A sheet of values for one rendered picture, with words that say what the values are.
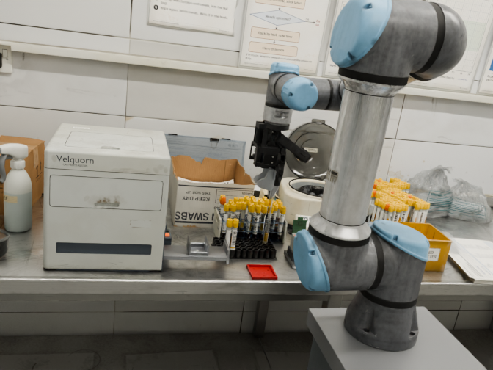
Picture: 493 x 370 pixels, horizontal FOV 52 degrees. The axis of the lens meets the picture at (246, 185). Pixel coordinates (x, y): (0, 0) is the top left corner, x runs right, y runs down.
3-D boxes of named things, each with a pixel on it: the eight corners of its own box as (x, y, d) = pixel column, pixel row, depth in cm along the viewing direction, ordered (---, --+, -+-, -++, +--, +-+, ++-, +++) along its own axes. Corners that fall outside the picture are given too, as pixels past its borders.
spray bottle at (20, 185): (-6, 236, 133) (-8, 147, 125) (2, 222, 141) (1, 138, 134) (28, 236, 135) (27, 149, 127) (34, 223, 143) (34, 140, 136)
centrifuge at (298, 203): (283, 236, 157) (289, 200, 154) (274, 203, 186) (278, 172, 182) (358, 243, 160) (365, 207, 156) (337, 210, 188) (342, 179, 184)
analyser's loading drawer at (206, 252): (147, 263, 125) (149, 244, 124) (147, 251, 131) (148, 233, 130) (228, 264, 130) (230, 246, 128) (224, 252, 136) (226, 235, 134)
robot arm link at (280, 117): (288, 105, 135) (297, 111, 128) (285, 121, 137) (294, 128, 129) (261, 102, 133) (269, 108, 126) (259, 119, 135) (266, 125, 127)
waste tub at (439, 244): (402, 270, 145) (410, 238, 142) (383, 249, 157) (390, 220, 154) (444, 272, 147) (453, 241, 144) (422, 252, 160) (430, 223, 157)
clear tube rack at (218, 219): (217, 242, 147) (220, 219, 144) (212, 229, 156) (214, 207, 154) (284, 244, 151) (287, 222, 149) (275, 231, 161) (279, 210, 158)
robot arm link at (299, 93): (336, 81, 116) (318, 75, 126) (290, 77, 113) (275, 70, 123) (330, 115, 118) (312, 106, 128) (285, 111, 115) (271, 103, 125)
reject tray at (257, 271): (252, 279, 128) (252, 276, 128) (246, 266, 134) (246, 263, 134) (277, 280, 130) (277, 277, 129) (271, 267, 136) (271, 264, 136)
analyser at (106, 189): (42, 271, 119) (42, 147, 110) (58, 225, 144) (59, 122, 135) (172, 272, 126) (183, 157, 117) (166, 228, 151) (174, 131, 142)
